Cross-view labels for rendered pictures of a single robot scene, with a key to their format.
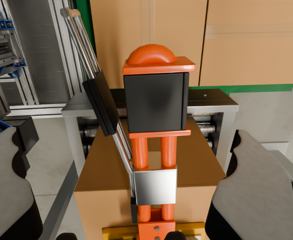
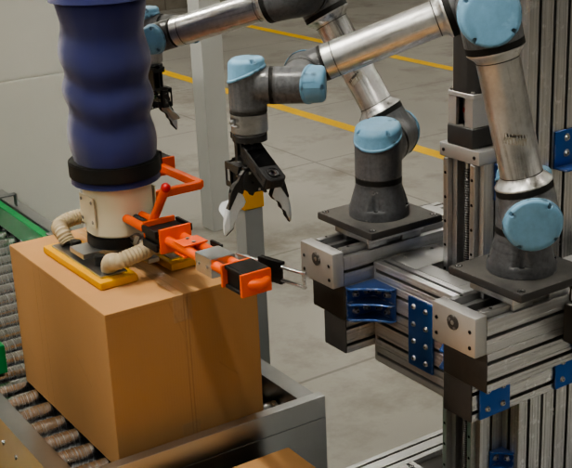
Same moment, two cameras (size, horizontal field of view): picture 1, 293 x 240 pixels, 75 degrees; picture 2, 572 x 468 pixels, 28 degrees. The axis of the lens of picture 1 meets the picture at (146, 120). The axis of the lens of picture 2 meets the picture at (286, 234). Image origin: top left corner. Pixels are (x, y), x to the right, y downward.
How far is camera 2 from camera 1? 2.30 m
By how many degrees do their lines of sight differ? 49
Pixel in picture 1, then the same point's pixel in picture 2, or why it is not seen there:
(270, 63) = not seen: outside the picture
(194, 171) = (138, 328)
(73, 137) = (289, 383)
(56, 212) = not seen: hidden behind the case
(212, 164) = (116, 345)
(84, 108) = (295, 409)
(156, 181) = (217, 253)
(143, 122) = (247, 261)
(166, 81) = (249, 270)
